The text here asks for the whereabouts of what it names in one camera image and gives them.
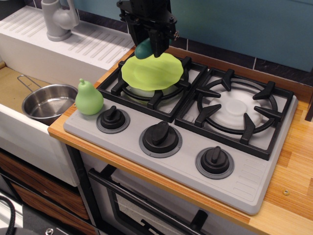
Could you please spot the dark green toy cucumber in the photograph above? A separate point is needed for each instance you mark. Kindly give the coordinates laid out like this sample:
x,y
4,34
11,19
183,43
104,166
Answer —
x,y
144,49

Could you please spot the black right burner grate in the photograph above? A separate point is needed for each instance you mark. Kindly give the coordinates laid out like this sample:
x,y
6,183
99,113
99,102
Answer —
x,y
257,141

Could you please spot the grey toy faucet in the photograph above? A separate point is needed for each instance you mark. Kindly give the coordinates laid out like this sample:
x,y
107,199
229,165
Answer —
x,y
59,22

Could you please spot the black stove knob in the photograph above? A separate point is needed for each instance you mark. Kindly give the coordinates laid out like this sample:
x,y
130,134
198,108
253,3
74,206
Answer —
x,y
160,140
214,163
113,120

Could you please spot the wood grain drawer front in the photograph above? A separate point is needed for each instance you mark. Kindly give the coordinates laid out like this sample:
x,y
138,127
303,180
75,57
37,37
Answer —
x,y
46,194

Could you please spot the black left burner grate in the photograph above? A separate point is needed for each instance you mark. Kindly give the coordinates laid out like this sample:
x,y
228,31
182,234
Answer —
x,y
112,87

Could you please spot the white right burner cap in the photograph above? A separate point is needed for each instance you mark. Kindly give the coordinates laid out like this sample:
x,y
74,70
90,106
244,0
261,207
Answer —
x,y
236,103

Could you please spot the grey toy stove top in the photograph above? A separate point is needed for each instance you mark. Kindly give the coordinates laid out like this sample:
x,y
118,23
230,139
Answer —
x,y
244,189

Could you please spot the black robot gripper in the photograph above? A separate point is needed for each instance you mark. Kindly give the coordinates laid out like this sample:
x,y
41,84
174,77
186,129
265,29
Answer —
x,y
151,19

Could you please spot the light green toy pear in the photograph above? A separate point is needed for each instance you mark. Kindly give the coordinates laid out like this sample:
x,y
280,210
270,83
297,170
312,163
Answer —
x,y
89,101

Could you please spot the black left stove knob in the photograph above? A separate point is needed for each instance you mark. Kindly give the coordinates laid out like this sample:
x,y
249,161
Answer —
x,y
113,120

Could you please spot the black right stove knob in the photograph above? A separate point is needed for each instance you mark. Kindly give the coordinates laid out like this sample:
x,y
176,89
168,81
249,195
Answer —
x,y
214,163

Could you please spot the toy oven door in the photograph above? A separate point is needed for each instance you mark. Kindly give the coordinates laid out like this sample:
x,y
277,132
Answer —
x,y
140,208

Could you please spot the white burner cap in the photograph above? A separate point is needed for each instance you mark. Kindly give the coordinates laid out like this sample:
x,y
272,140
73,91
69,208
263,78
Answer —
x,y
236,103
169,102

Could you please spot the white left burner cap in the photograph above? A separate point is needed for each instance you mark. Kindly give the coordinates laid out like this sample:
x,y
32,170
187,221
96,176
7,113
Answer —
x,y
169,102

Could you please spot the light green plastic plate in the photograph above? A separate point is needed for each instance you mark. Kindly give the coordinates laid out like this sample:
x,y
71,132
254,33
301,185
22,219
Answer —
x,y
152,73

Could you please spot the black middle stove knob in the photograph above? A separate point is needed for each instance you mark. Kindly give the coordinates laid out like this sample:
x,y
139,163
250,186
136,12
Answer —
x,y
160,140

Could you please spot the small stainless steel pot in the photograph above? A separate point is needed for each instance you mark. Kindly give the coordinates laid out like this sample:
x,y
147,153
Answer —
x,y
46,104

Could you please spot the black burner grate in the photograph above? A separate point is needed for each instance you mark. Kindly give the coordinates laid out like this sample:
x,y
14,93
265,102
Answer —
x,y
257,141
112,87

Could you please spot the black oven door handle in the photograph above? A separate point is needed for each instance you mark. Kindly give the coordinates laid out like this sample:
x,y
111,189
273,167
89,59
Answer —
x,y
114,189

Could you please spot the white toy sink unit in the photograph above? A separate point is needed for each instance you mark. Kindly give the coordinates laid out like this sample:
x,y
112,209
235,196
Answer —
x,y
25,51

